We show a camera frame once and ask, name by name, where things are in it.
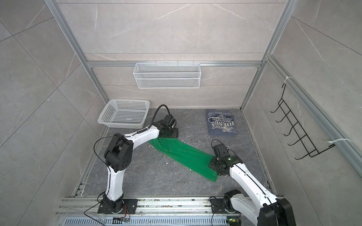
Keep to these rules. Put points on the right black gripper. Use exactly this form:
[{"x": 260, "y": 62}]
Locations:
[{"x": 212, "y": 165}]

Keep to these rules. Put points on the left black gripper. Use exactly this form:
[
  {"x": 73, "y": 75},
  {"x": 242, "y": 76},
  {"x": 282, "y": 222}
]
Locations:
[{"x": 176, "y": 133}]

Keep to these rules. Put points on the green tank top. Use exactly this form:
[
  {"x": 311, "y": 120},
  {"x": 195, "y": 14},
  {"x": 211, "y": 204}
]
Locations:
[{"x": 192, "y": 158}]

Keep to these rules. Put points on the blue-grey tank top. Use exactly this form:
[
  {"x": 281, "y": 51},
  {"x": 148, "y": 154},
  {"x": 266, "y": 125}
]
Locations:
[{"x": 220, "y": 123}]

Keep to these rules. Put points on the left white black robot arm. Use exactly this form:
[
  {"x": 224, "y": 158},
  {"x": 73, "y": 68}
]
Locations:
[{"x": 119, "y": 154}]

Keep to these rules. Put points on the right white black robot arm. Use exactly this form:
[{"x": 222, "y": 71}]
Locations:
[{"x": 261, "y": 207}]

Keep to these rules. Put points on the white plastic laundry basket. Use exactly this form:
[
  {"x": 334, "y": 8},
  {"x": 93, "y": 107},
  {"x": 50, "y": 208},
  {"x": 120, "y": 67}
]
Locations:
[{"x": 124, "y": 113}]

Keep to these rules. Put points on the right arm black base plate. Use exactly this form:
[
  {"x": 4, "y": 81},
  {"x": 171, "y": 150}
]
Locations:
[{"x": 221, "y": 206}]

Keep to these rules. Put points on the white wire mesh shelf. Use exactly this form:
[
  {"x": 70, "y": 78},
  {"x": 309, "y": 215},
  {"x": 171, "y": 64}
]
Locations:
[{"x": 167, "y": 75}]

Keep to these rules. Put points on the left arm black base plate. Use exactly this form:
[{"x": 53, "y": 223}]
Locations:
[{"x": 127, "y": 206}]

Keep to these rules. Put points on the black wire hook rack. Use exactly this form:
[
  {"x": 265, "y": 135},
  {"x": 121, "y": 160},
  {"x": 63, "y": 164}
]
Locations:
[{"x": 296, "y": 127}]

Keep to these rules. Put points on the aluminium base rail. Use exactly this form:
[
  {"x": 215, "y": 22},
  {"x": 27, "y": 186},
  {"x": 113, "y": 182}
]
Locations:
[{"x": 150, "y": 211}]

